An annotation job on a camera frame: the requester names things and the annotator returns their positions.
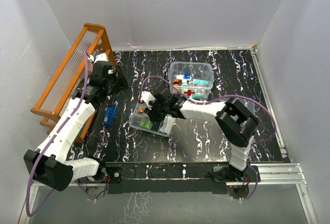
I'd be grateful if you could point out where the orange wooden rack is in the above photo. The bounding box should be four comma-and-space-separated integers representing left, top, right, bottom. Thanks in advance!
30, 23, 115, 133

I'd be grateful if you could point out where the clear first aid box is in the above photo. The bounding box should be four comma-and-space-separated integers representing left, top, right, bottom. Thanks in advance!
168, 61, 214, 100

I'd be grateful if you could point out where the clear plastic divider tray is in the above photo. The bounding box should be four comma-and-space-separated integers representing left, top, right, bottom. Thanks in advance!
129, 103, 175, 136

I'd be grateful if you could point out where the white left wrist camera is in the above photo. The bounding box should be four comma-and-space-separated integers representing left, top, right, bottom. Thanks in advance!
87, 53, 109, 64

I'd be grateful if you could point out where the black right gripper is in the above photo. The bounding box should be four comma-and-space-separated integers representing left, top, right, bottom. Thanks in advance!
144, 99, 169, 123

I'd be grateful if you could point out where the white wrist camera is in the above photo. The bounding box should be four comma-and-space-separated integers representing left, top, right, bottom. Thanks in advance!
87, 53, 109, 64
139, 91, 156, 110

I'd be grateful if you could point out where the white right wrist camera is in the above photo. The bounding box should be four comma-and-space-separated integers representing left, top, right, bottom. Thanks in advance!
139, 91, 156, 110

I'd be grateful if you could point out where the small green packet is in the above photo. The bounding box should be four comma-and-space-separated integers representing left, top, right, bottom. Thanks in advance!
139, 119, 153, 130

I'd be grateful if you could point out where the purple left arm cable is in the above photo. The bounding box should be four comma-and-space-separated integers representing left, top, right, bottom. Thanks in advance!
25, 49, 98, 217

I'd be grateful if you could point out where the clear plastic box lid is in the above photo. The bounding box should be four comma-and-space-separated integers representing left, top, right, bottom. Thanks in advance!
239, 98, 256, 115

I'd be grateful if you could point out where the aluminium frame rail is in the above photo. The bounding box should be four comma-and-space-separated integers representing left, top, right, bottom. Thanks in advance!
29, 49, 315, 223

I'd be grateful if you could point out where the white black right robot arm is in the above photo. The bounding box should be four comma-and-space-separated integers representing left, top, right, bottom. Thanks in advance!
140, 91, 259, 181

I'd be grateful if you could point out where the white blue ointment tube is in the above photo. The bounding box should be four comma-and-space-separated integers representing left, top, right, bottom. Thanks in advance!
175, 75, 192, 81

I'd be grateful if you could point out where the white bottle green label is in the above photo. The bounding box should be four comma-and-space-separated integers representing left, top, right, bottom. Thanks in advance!
180, 79, 189, 87

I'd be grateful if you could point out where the brown bottle orange cap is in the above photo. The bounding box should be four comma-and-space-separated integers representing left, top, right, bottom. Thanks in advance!
173, 79, 180, 88

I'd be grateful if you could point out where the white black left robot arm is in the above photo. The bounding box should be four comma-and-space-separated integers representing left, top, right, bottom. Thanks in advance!
24, 61, 128, 191

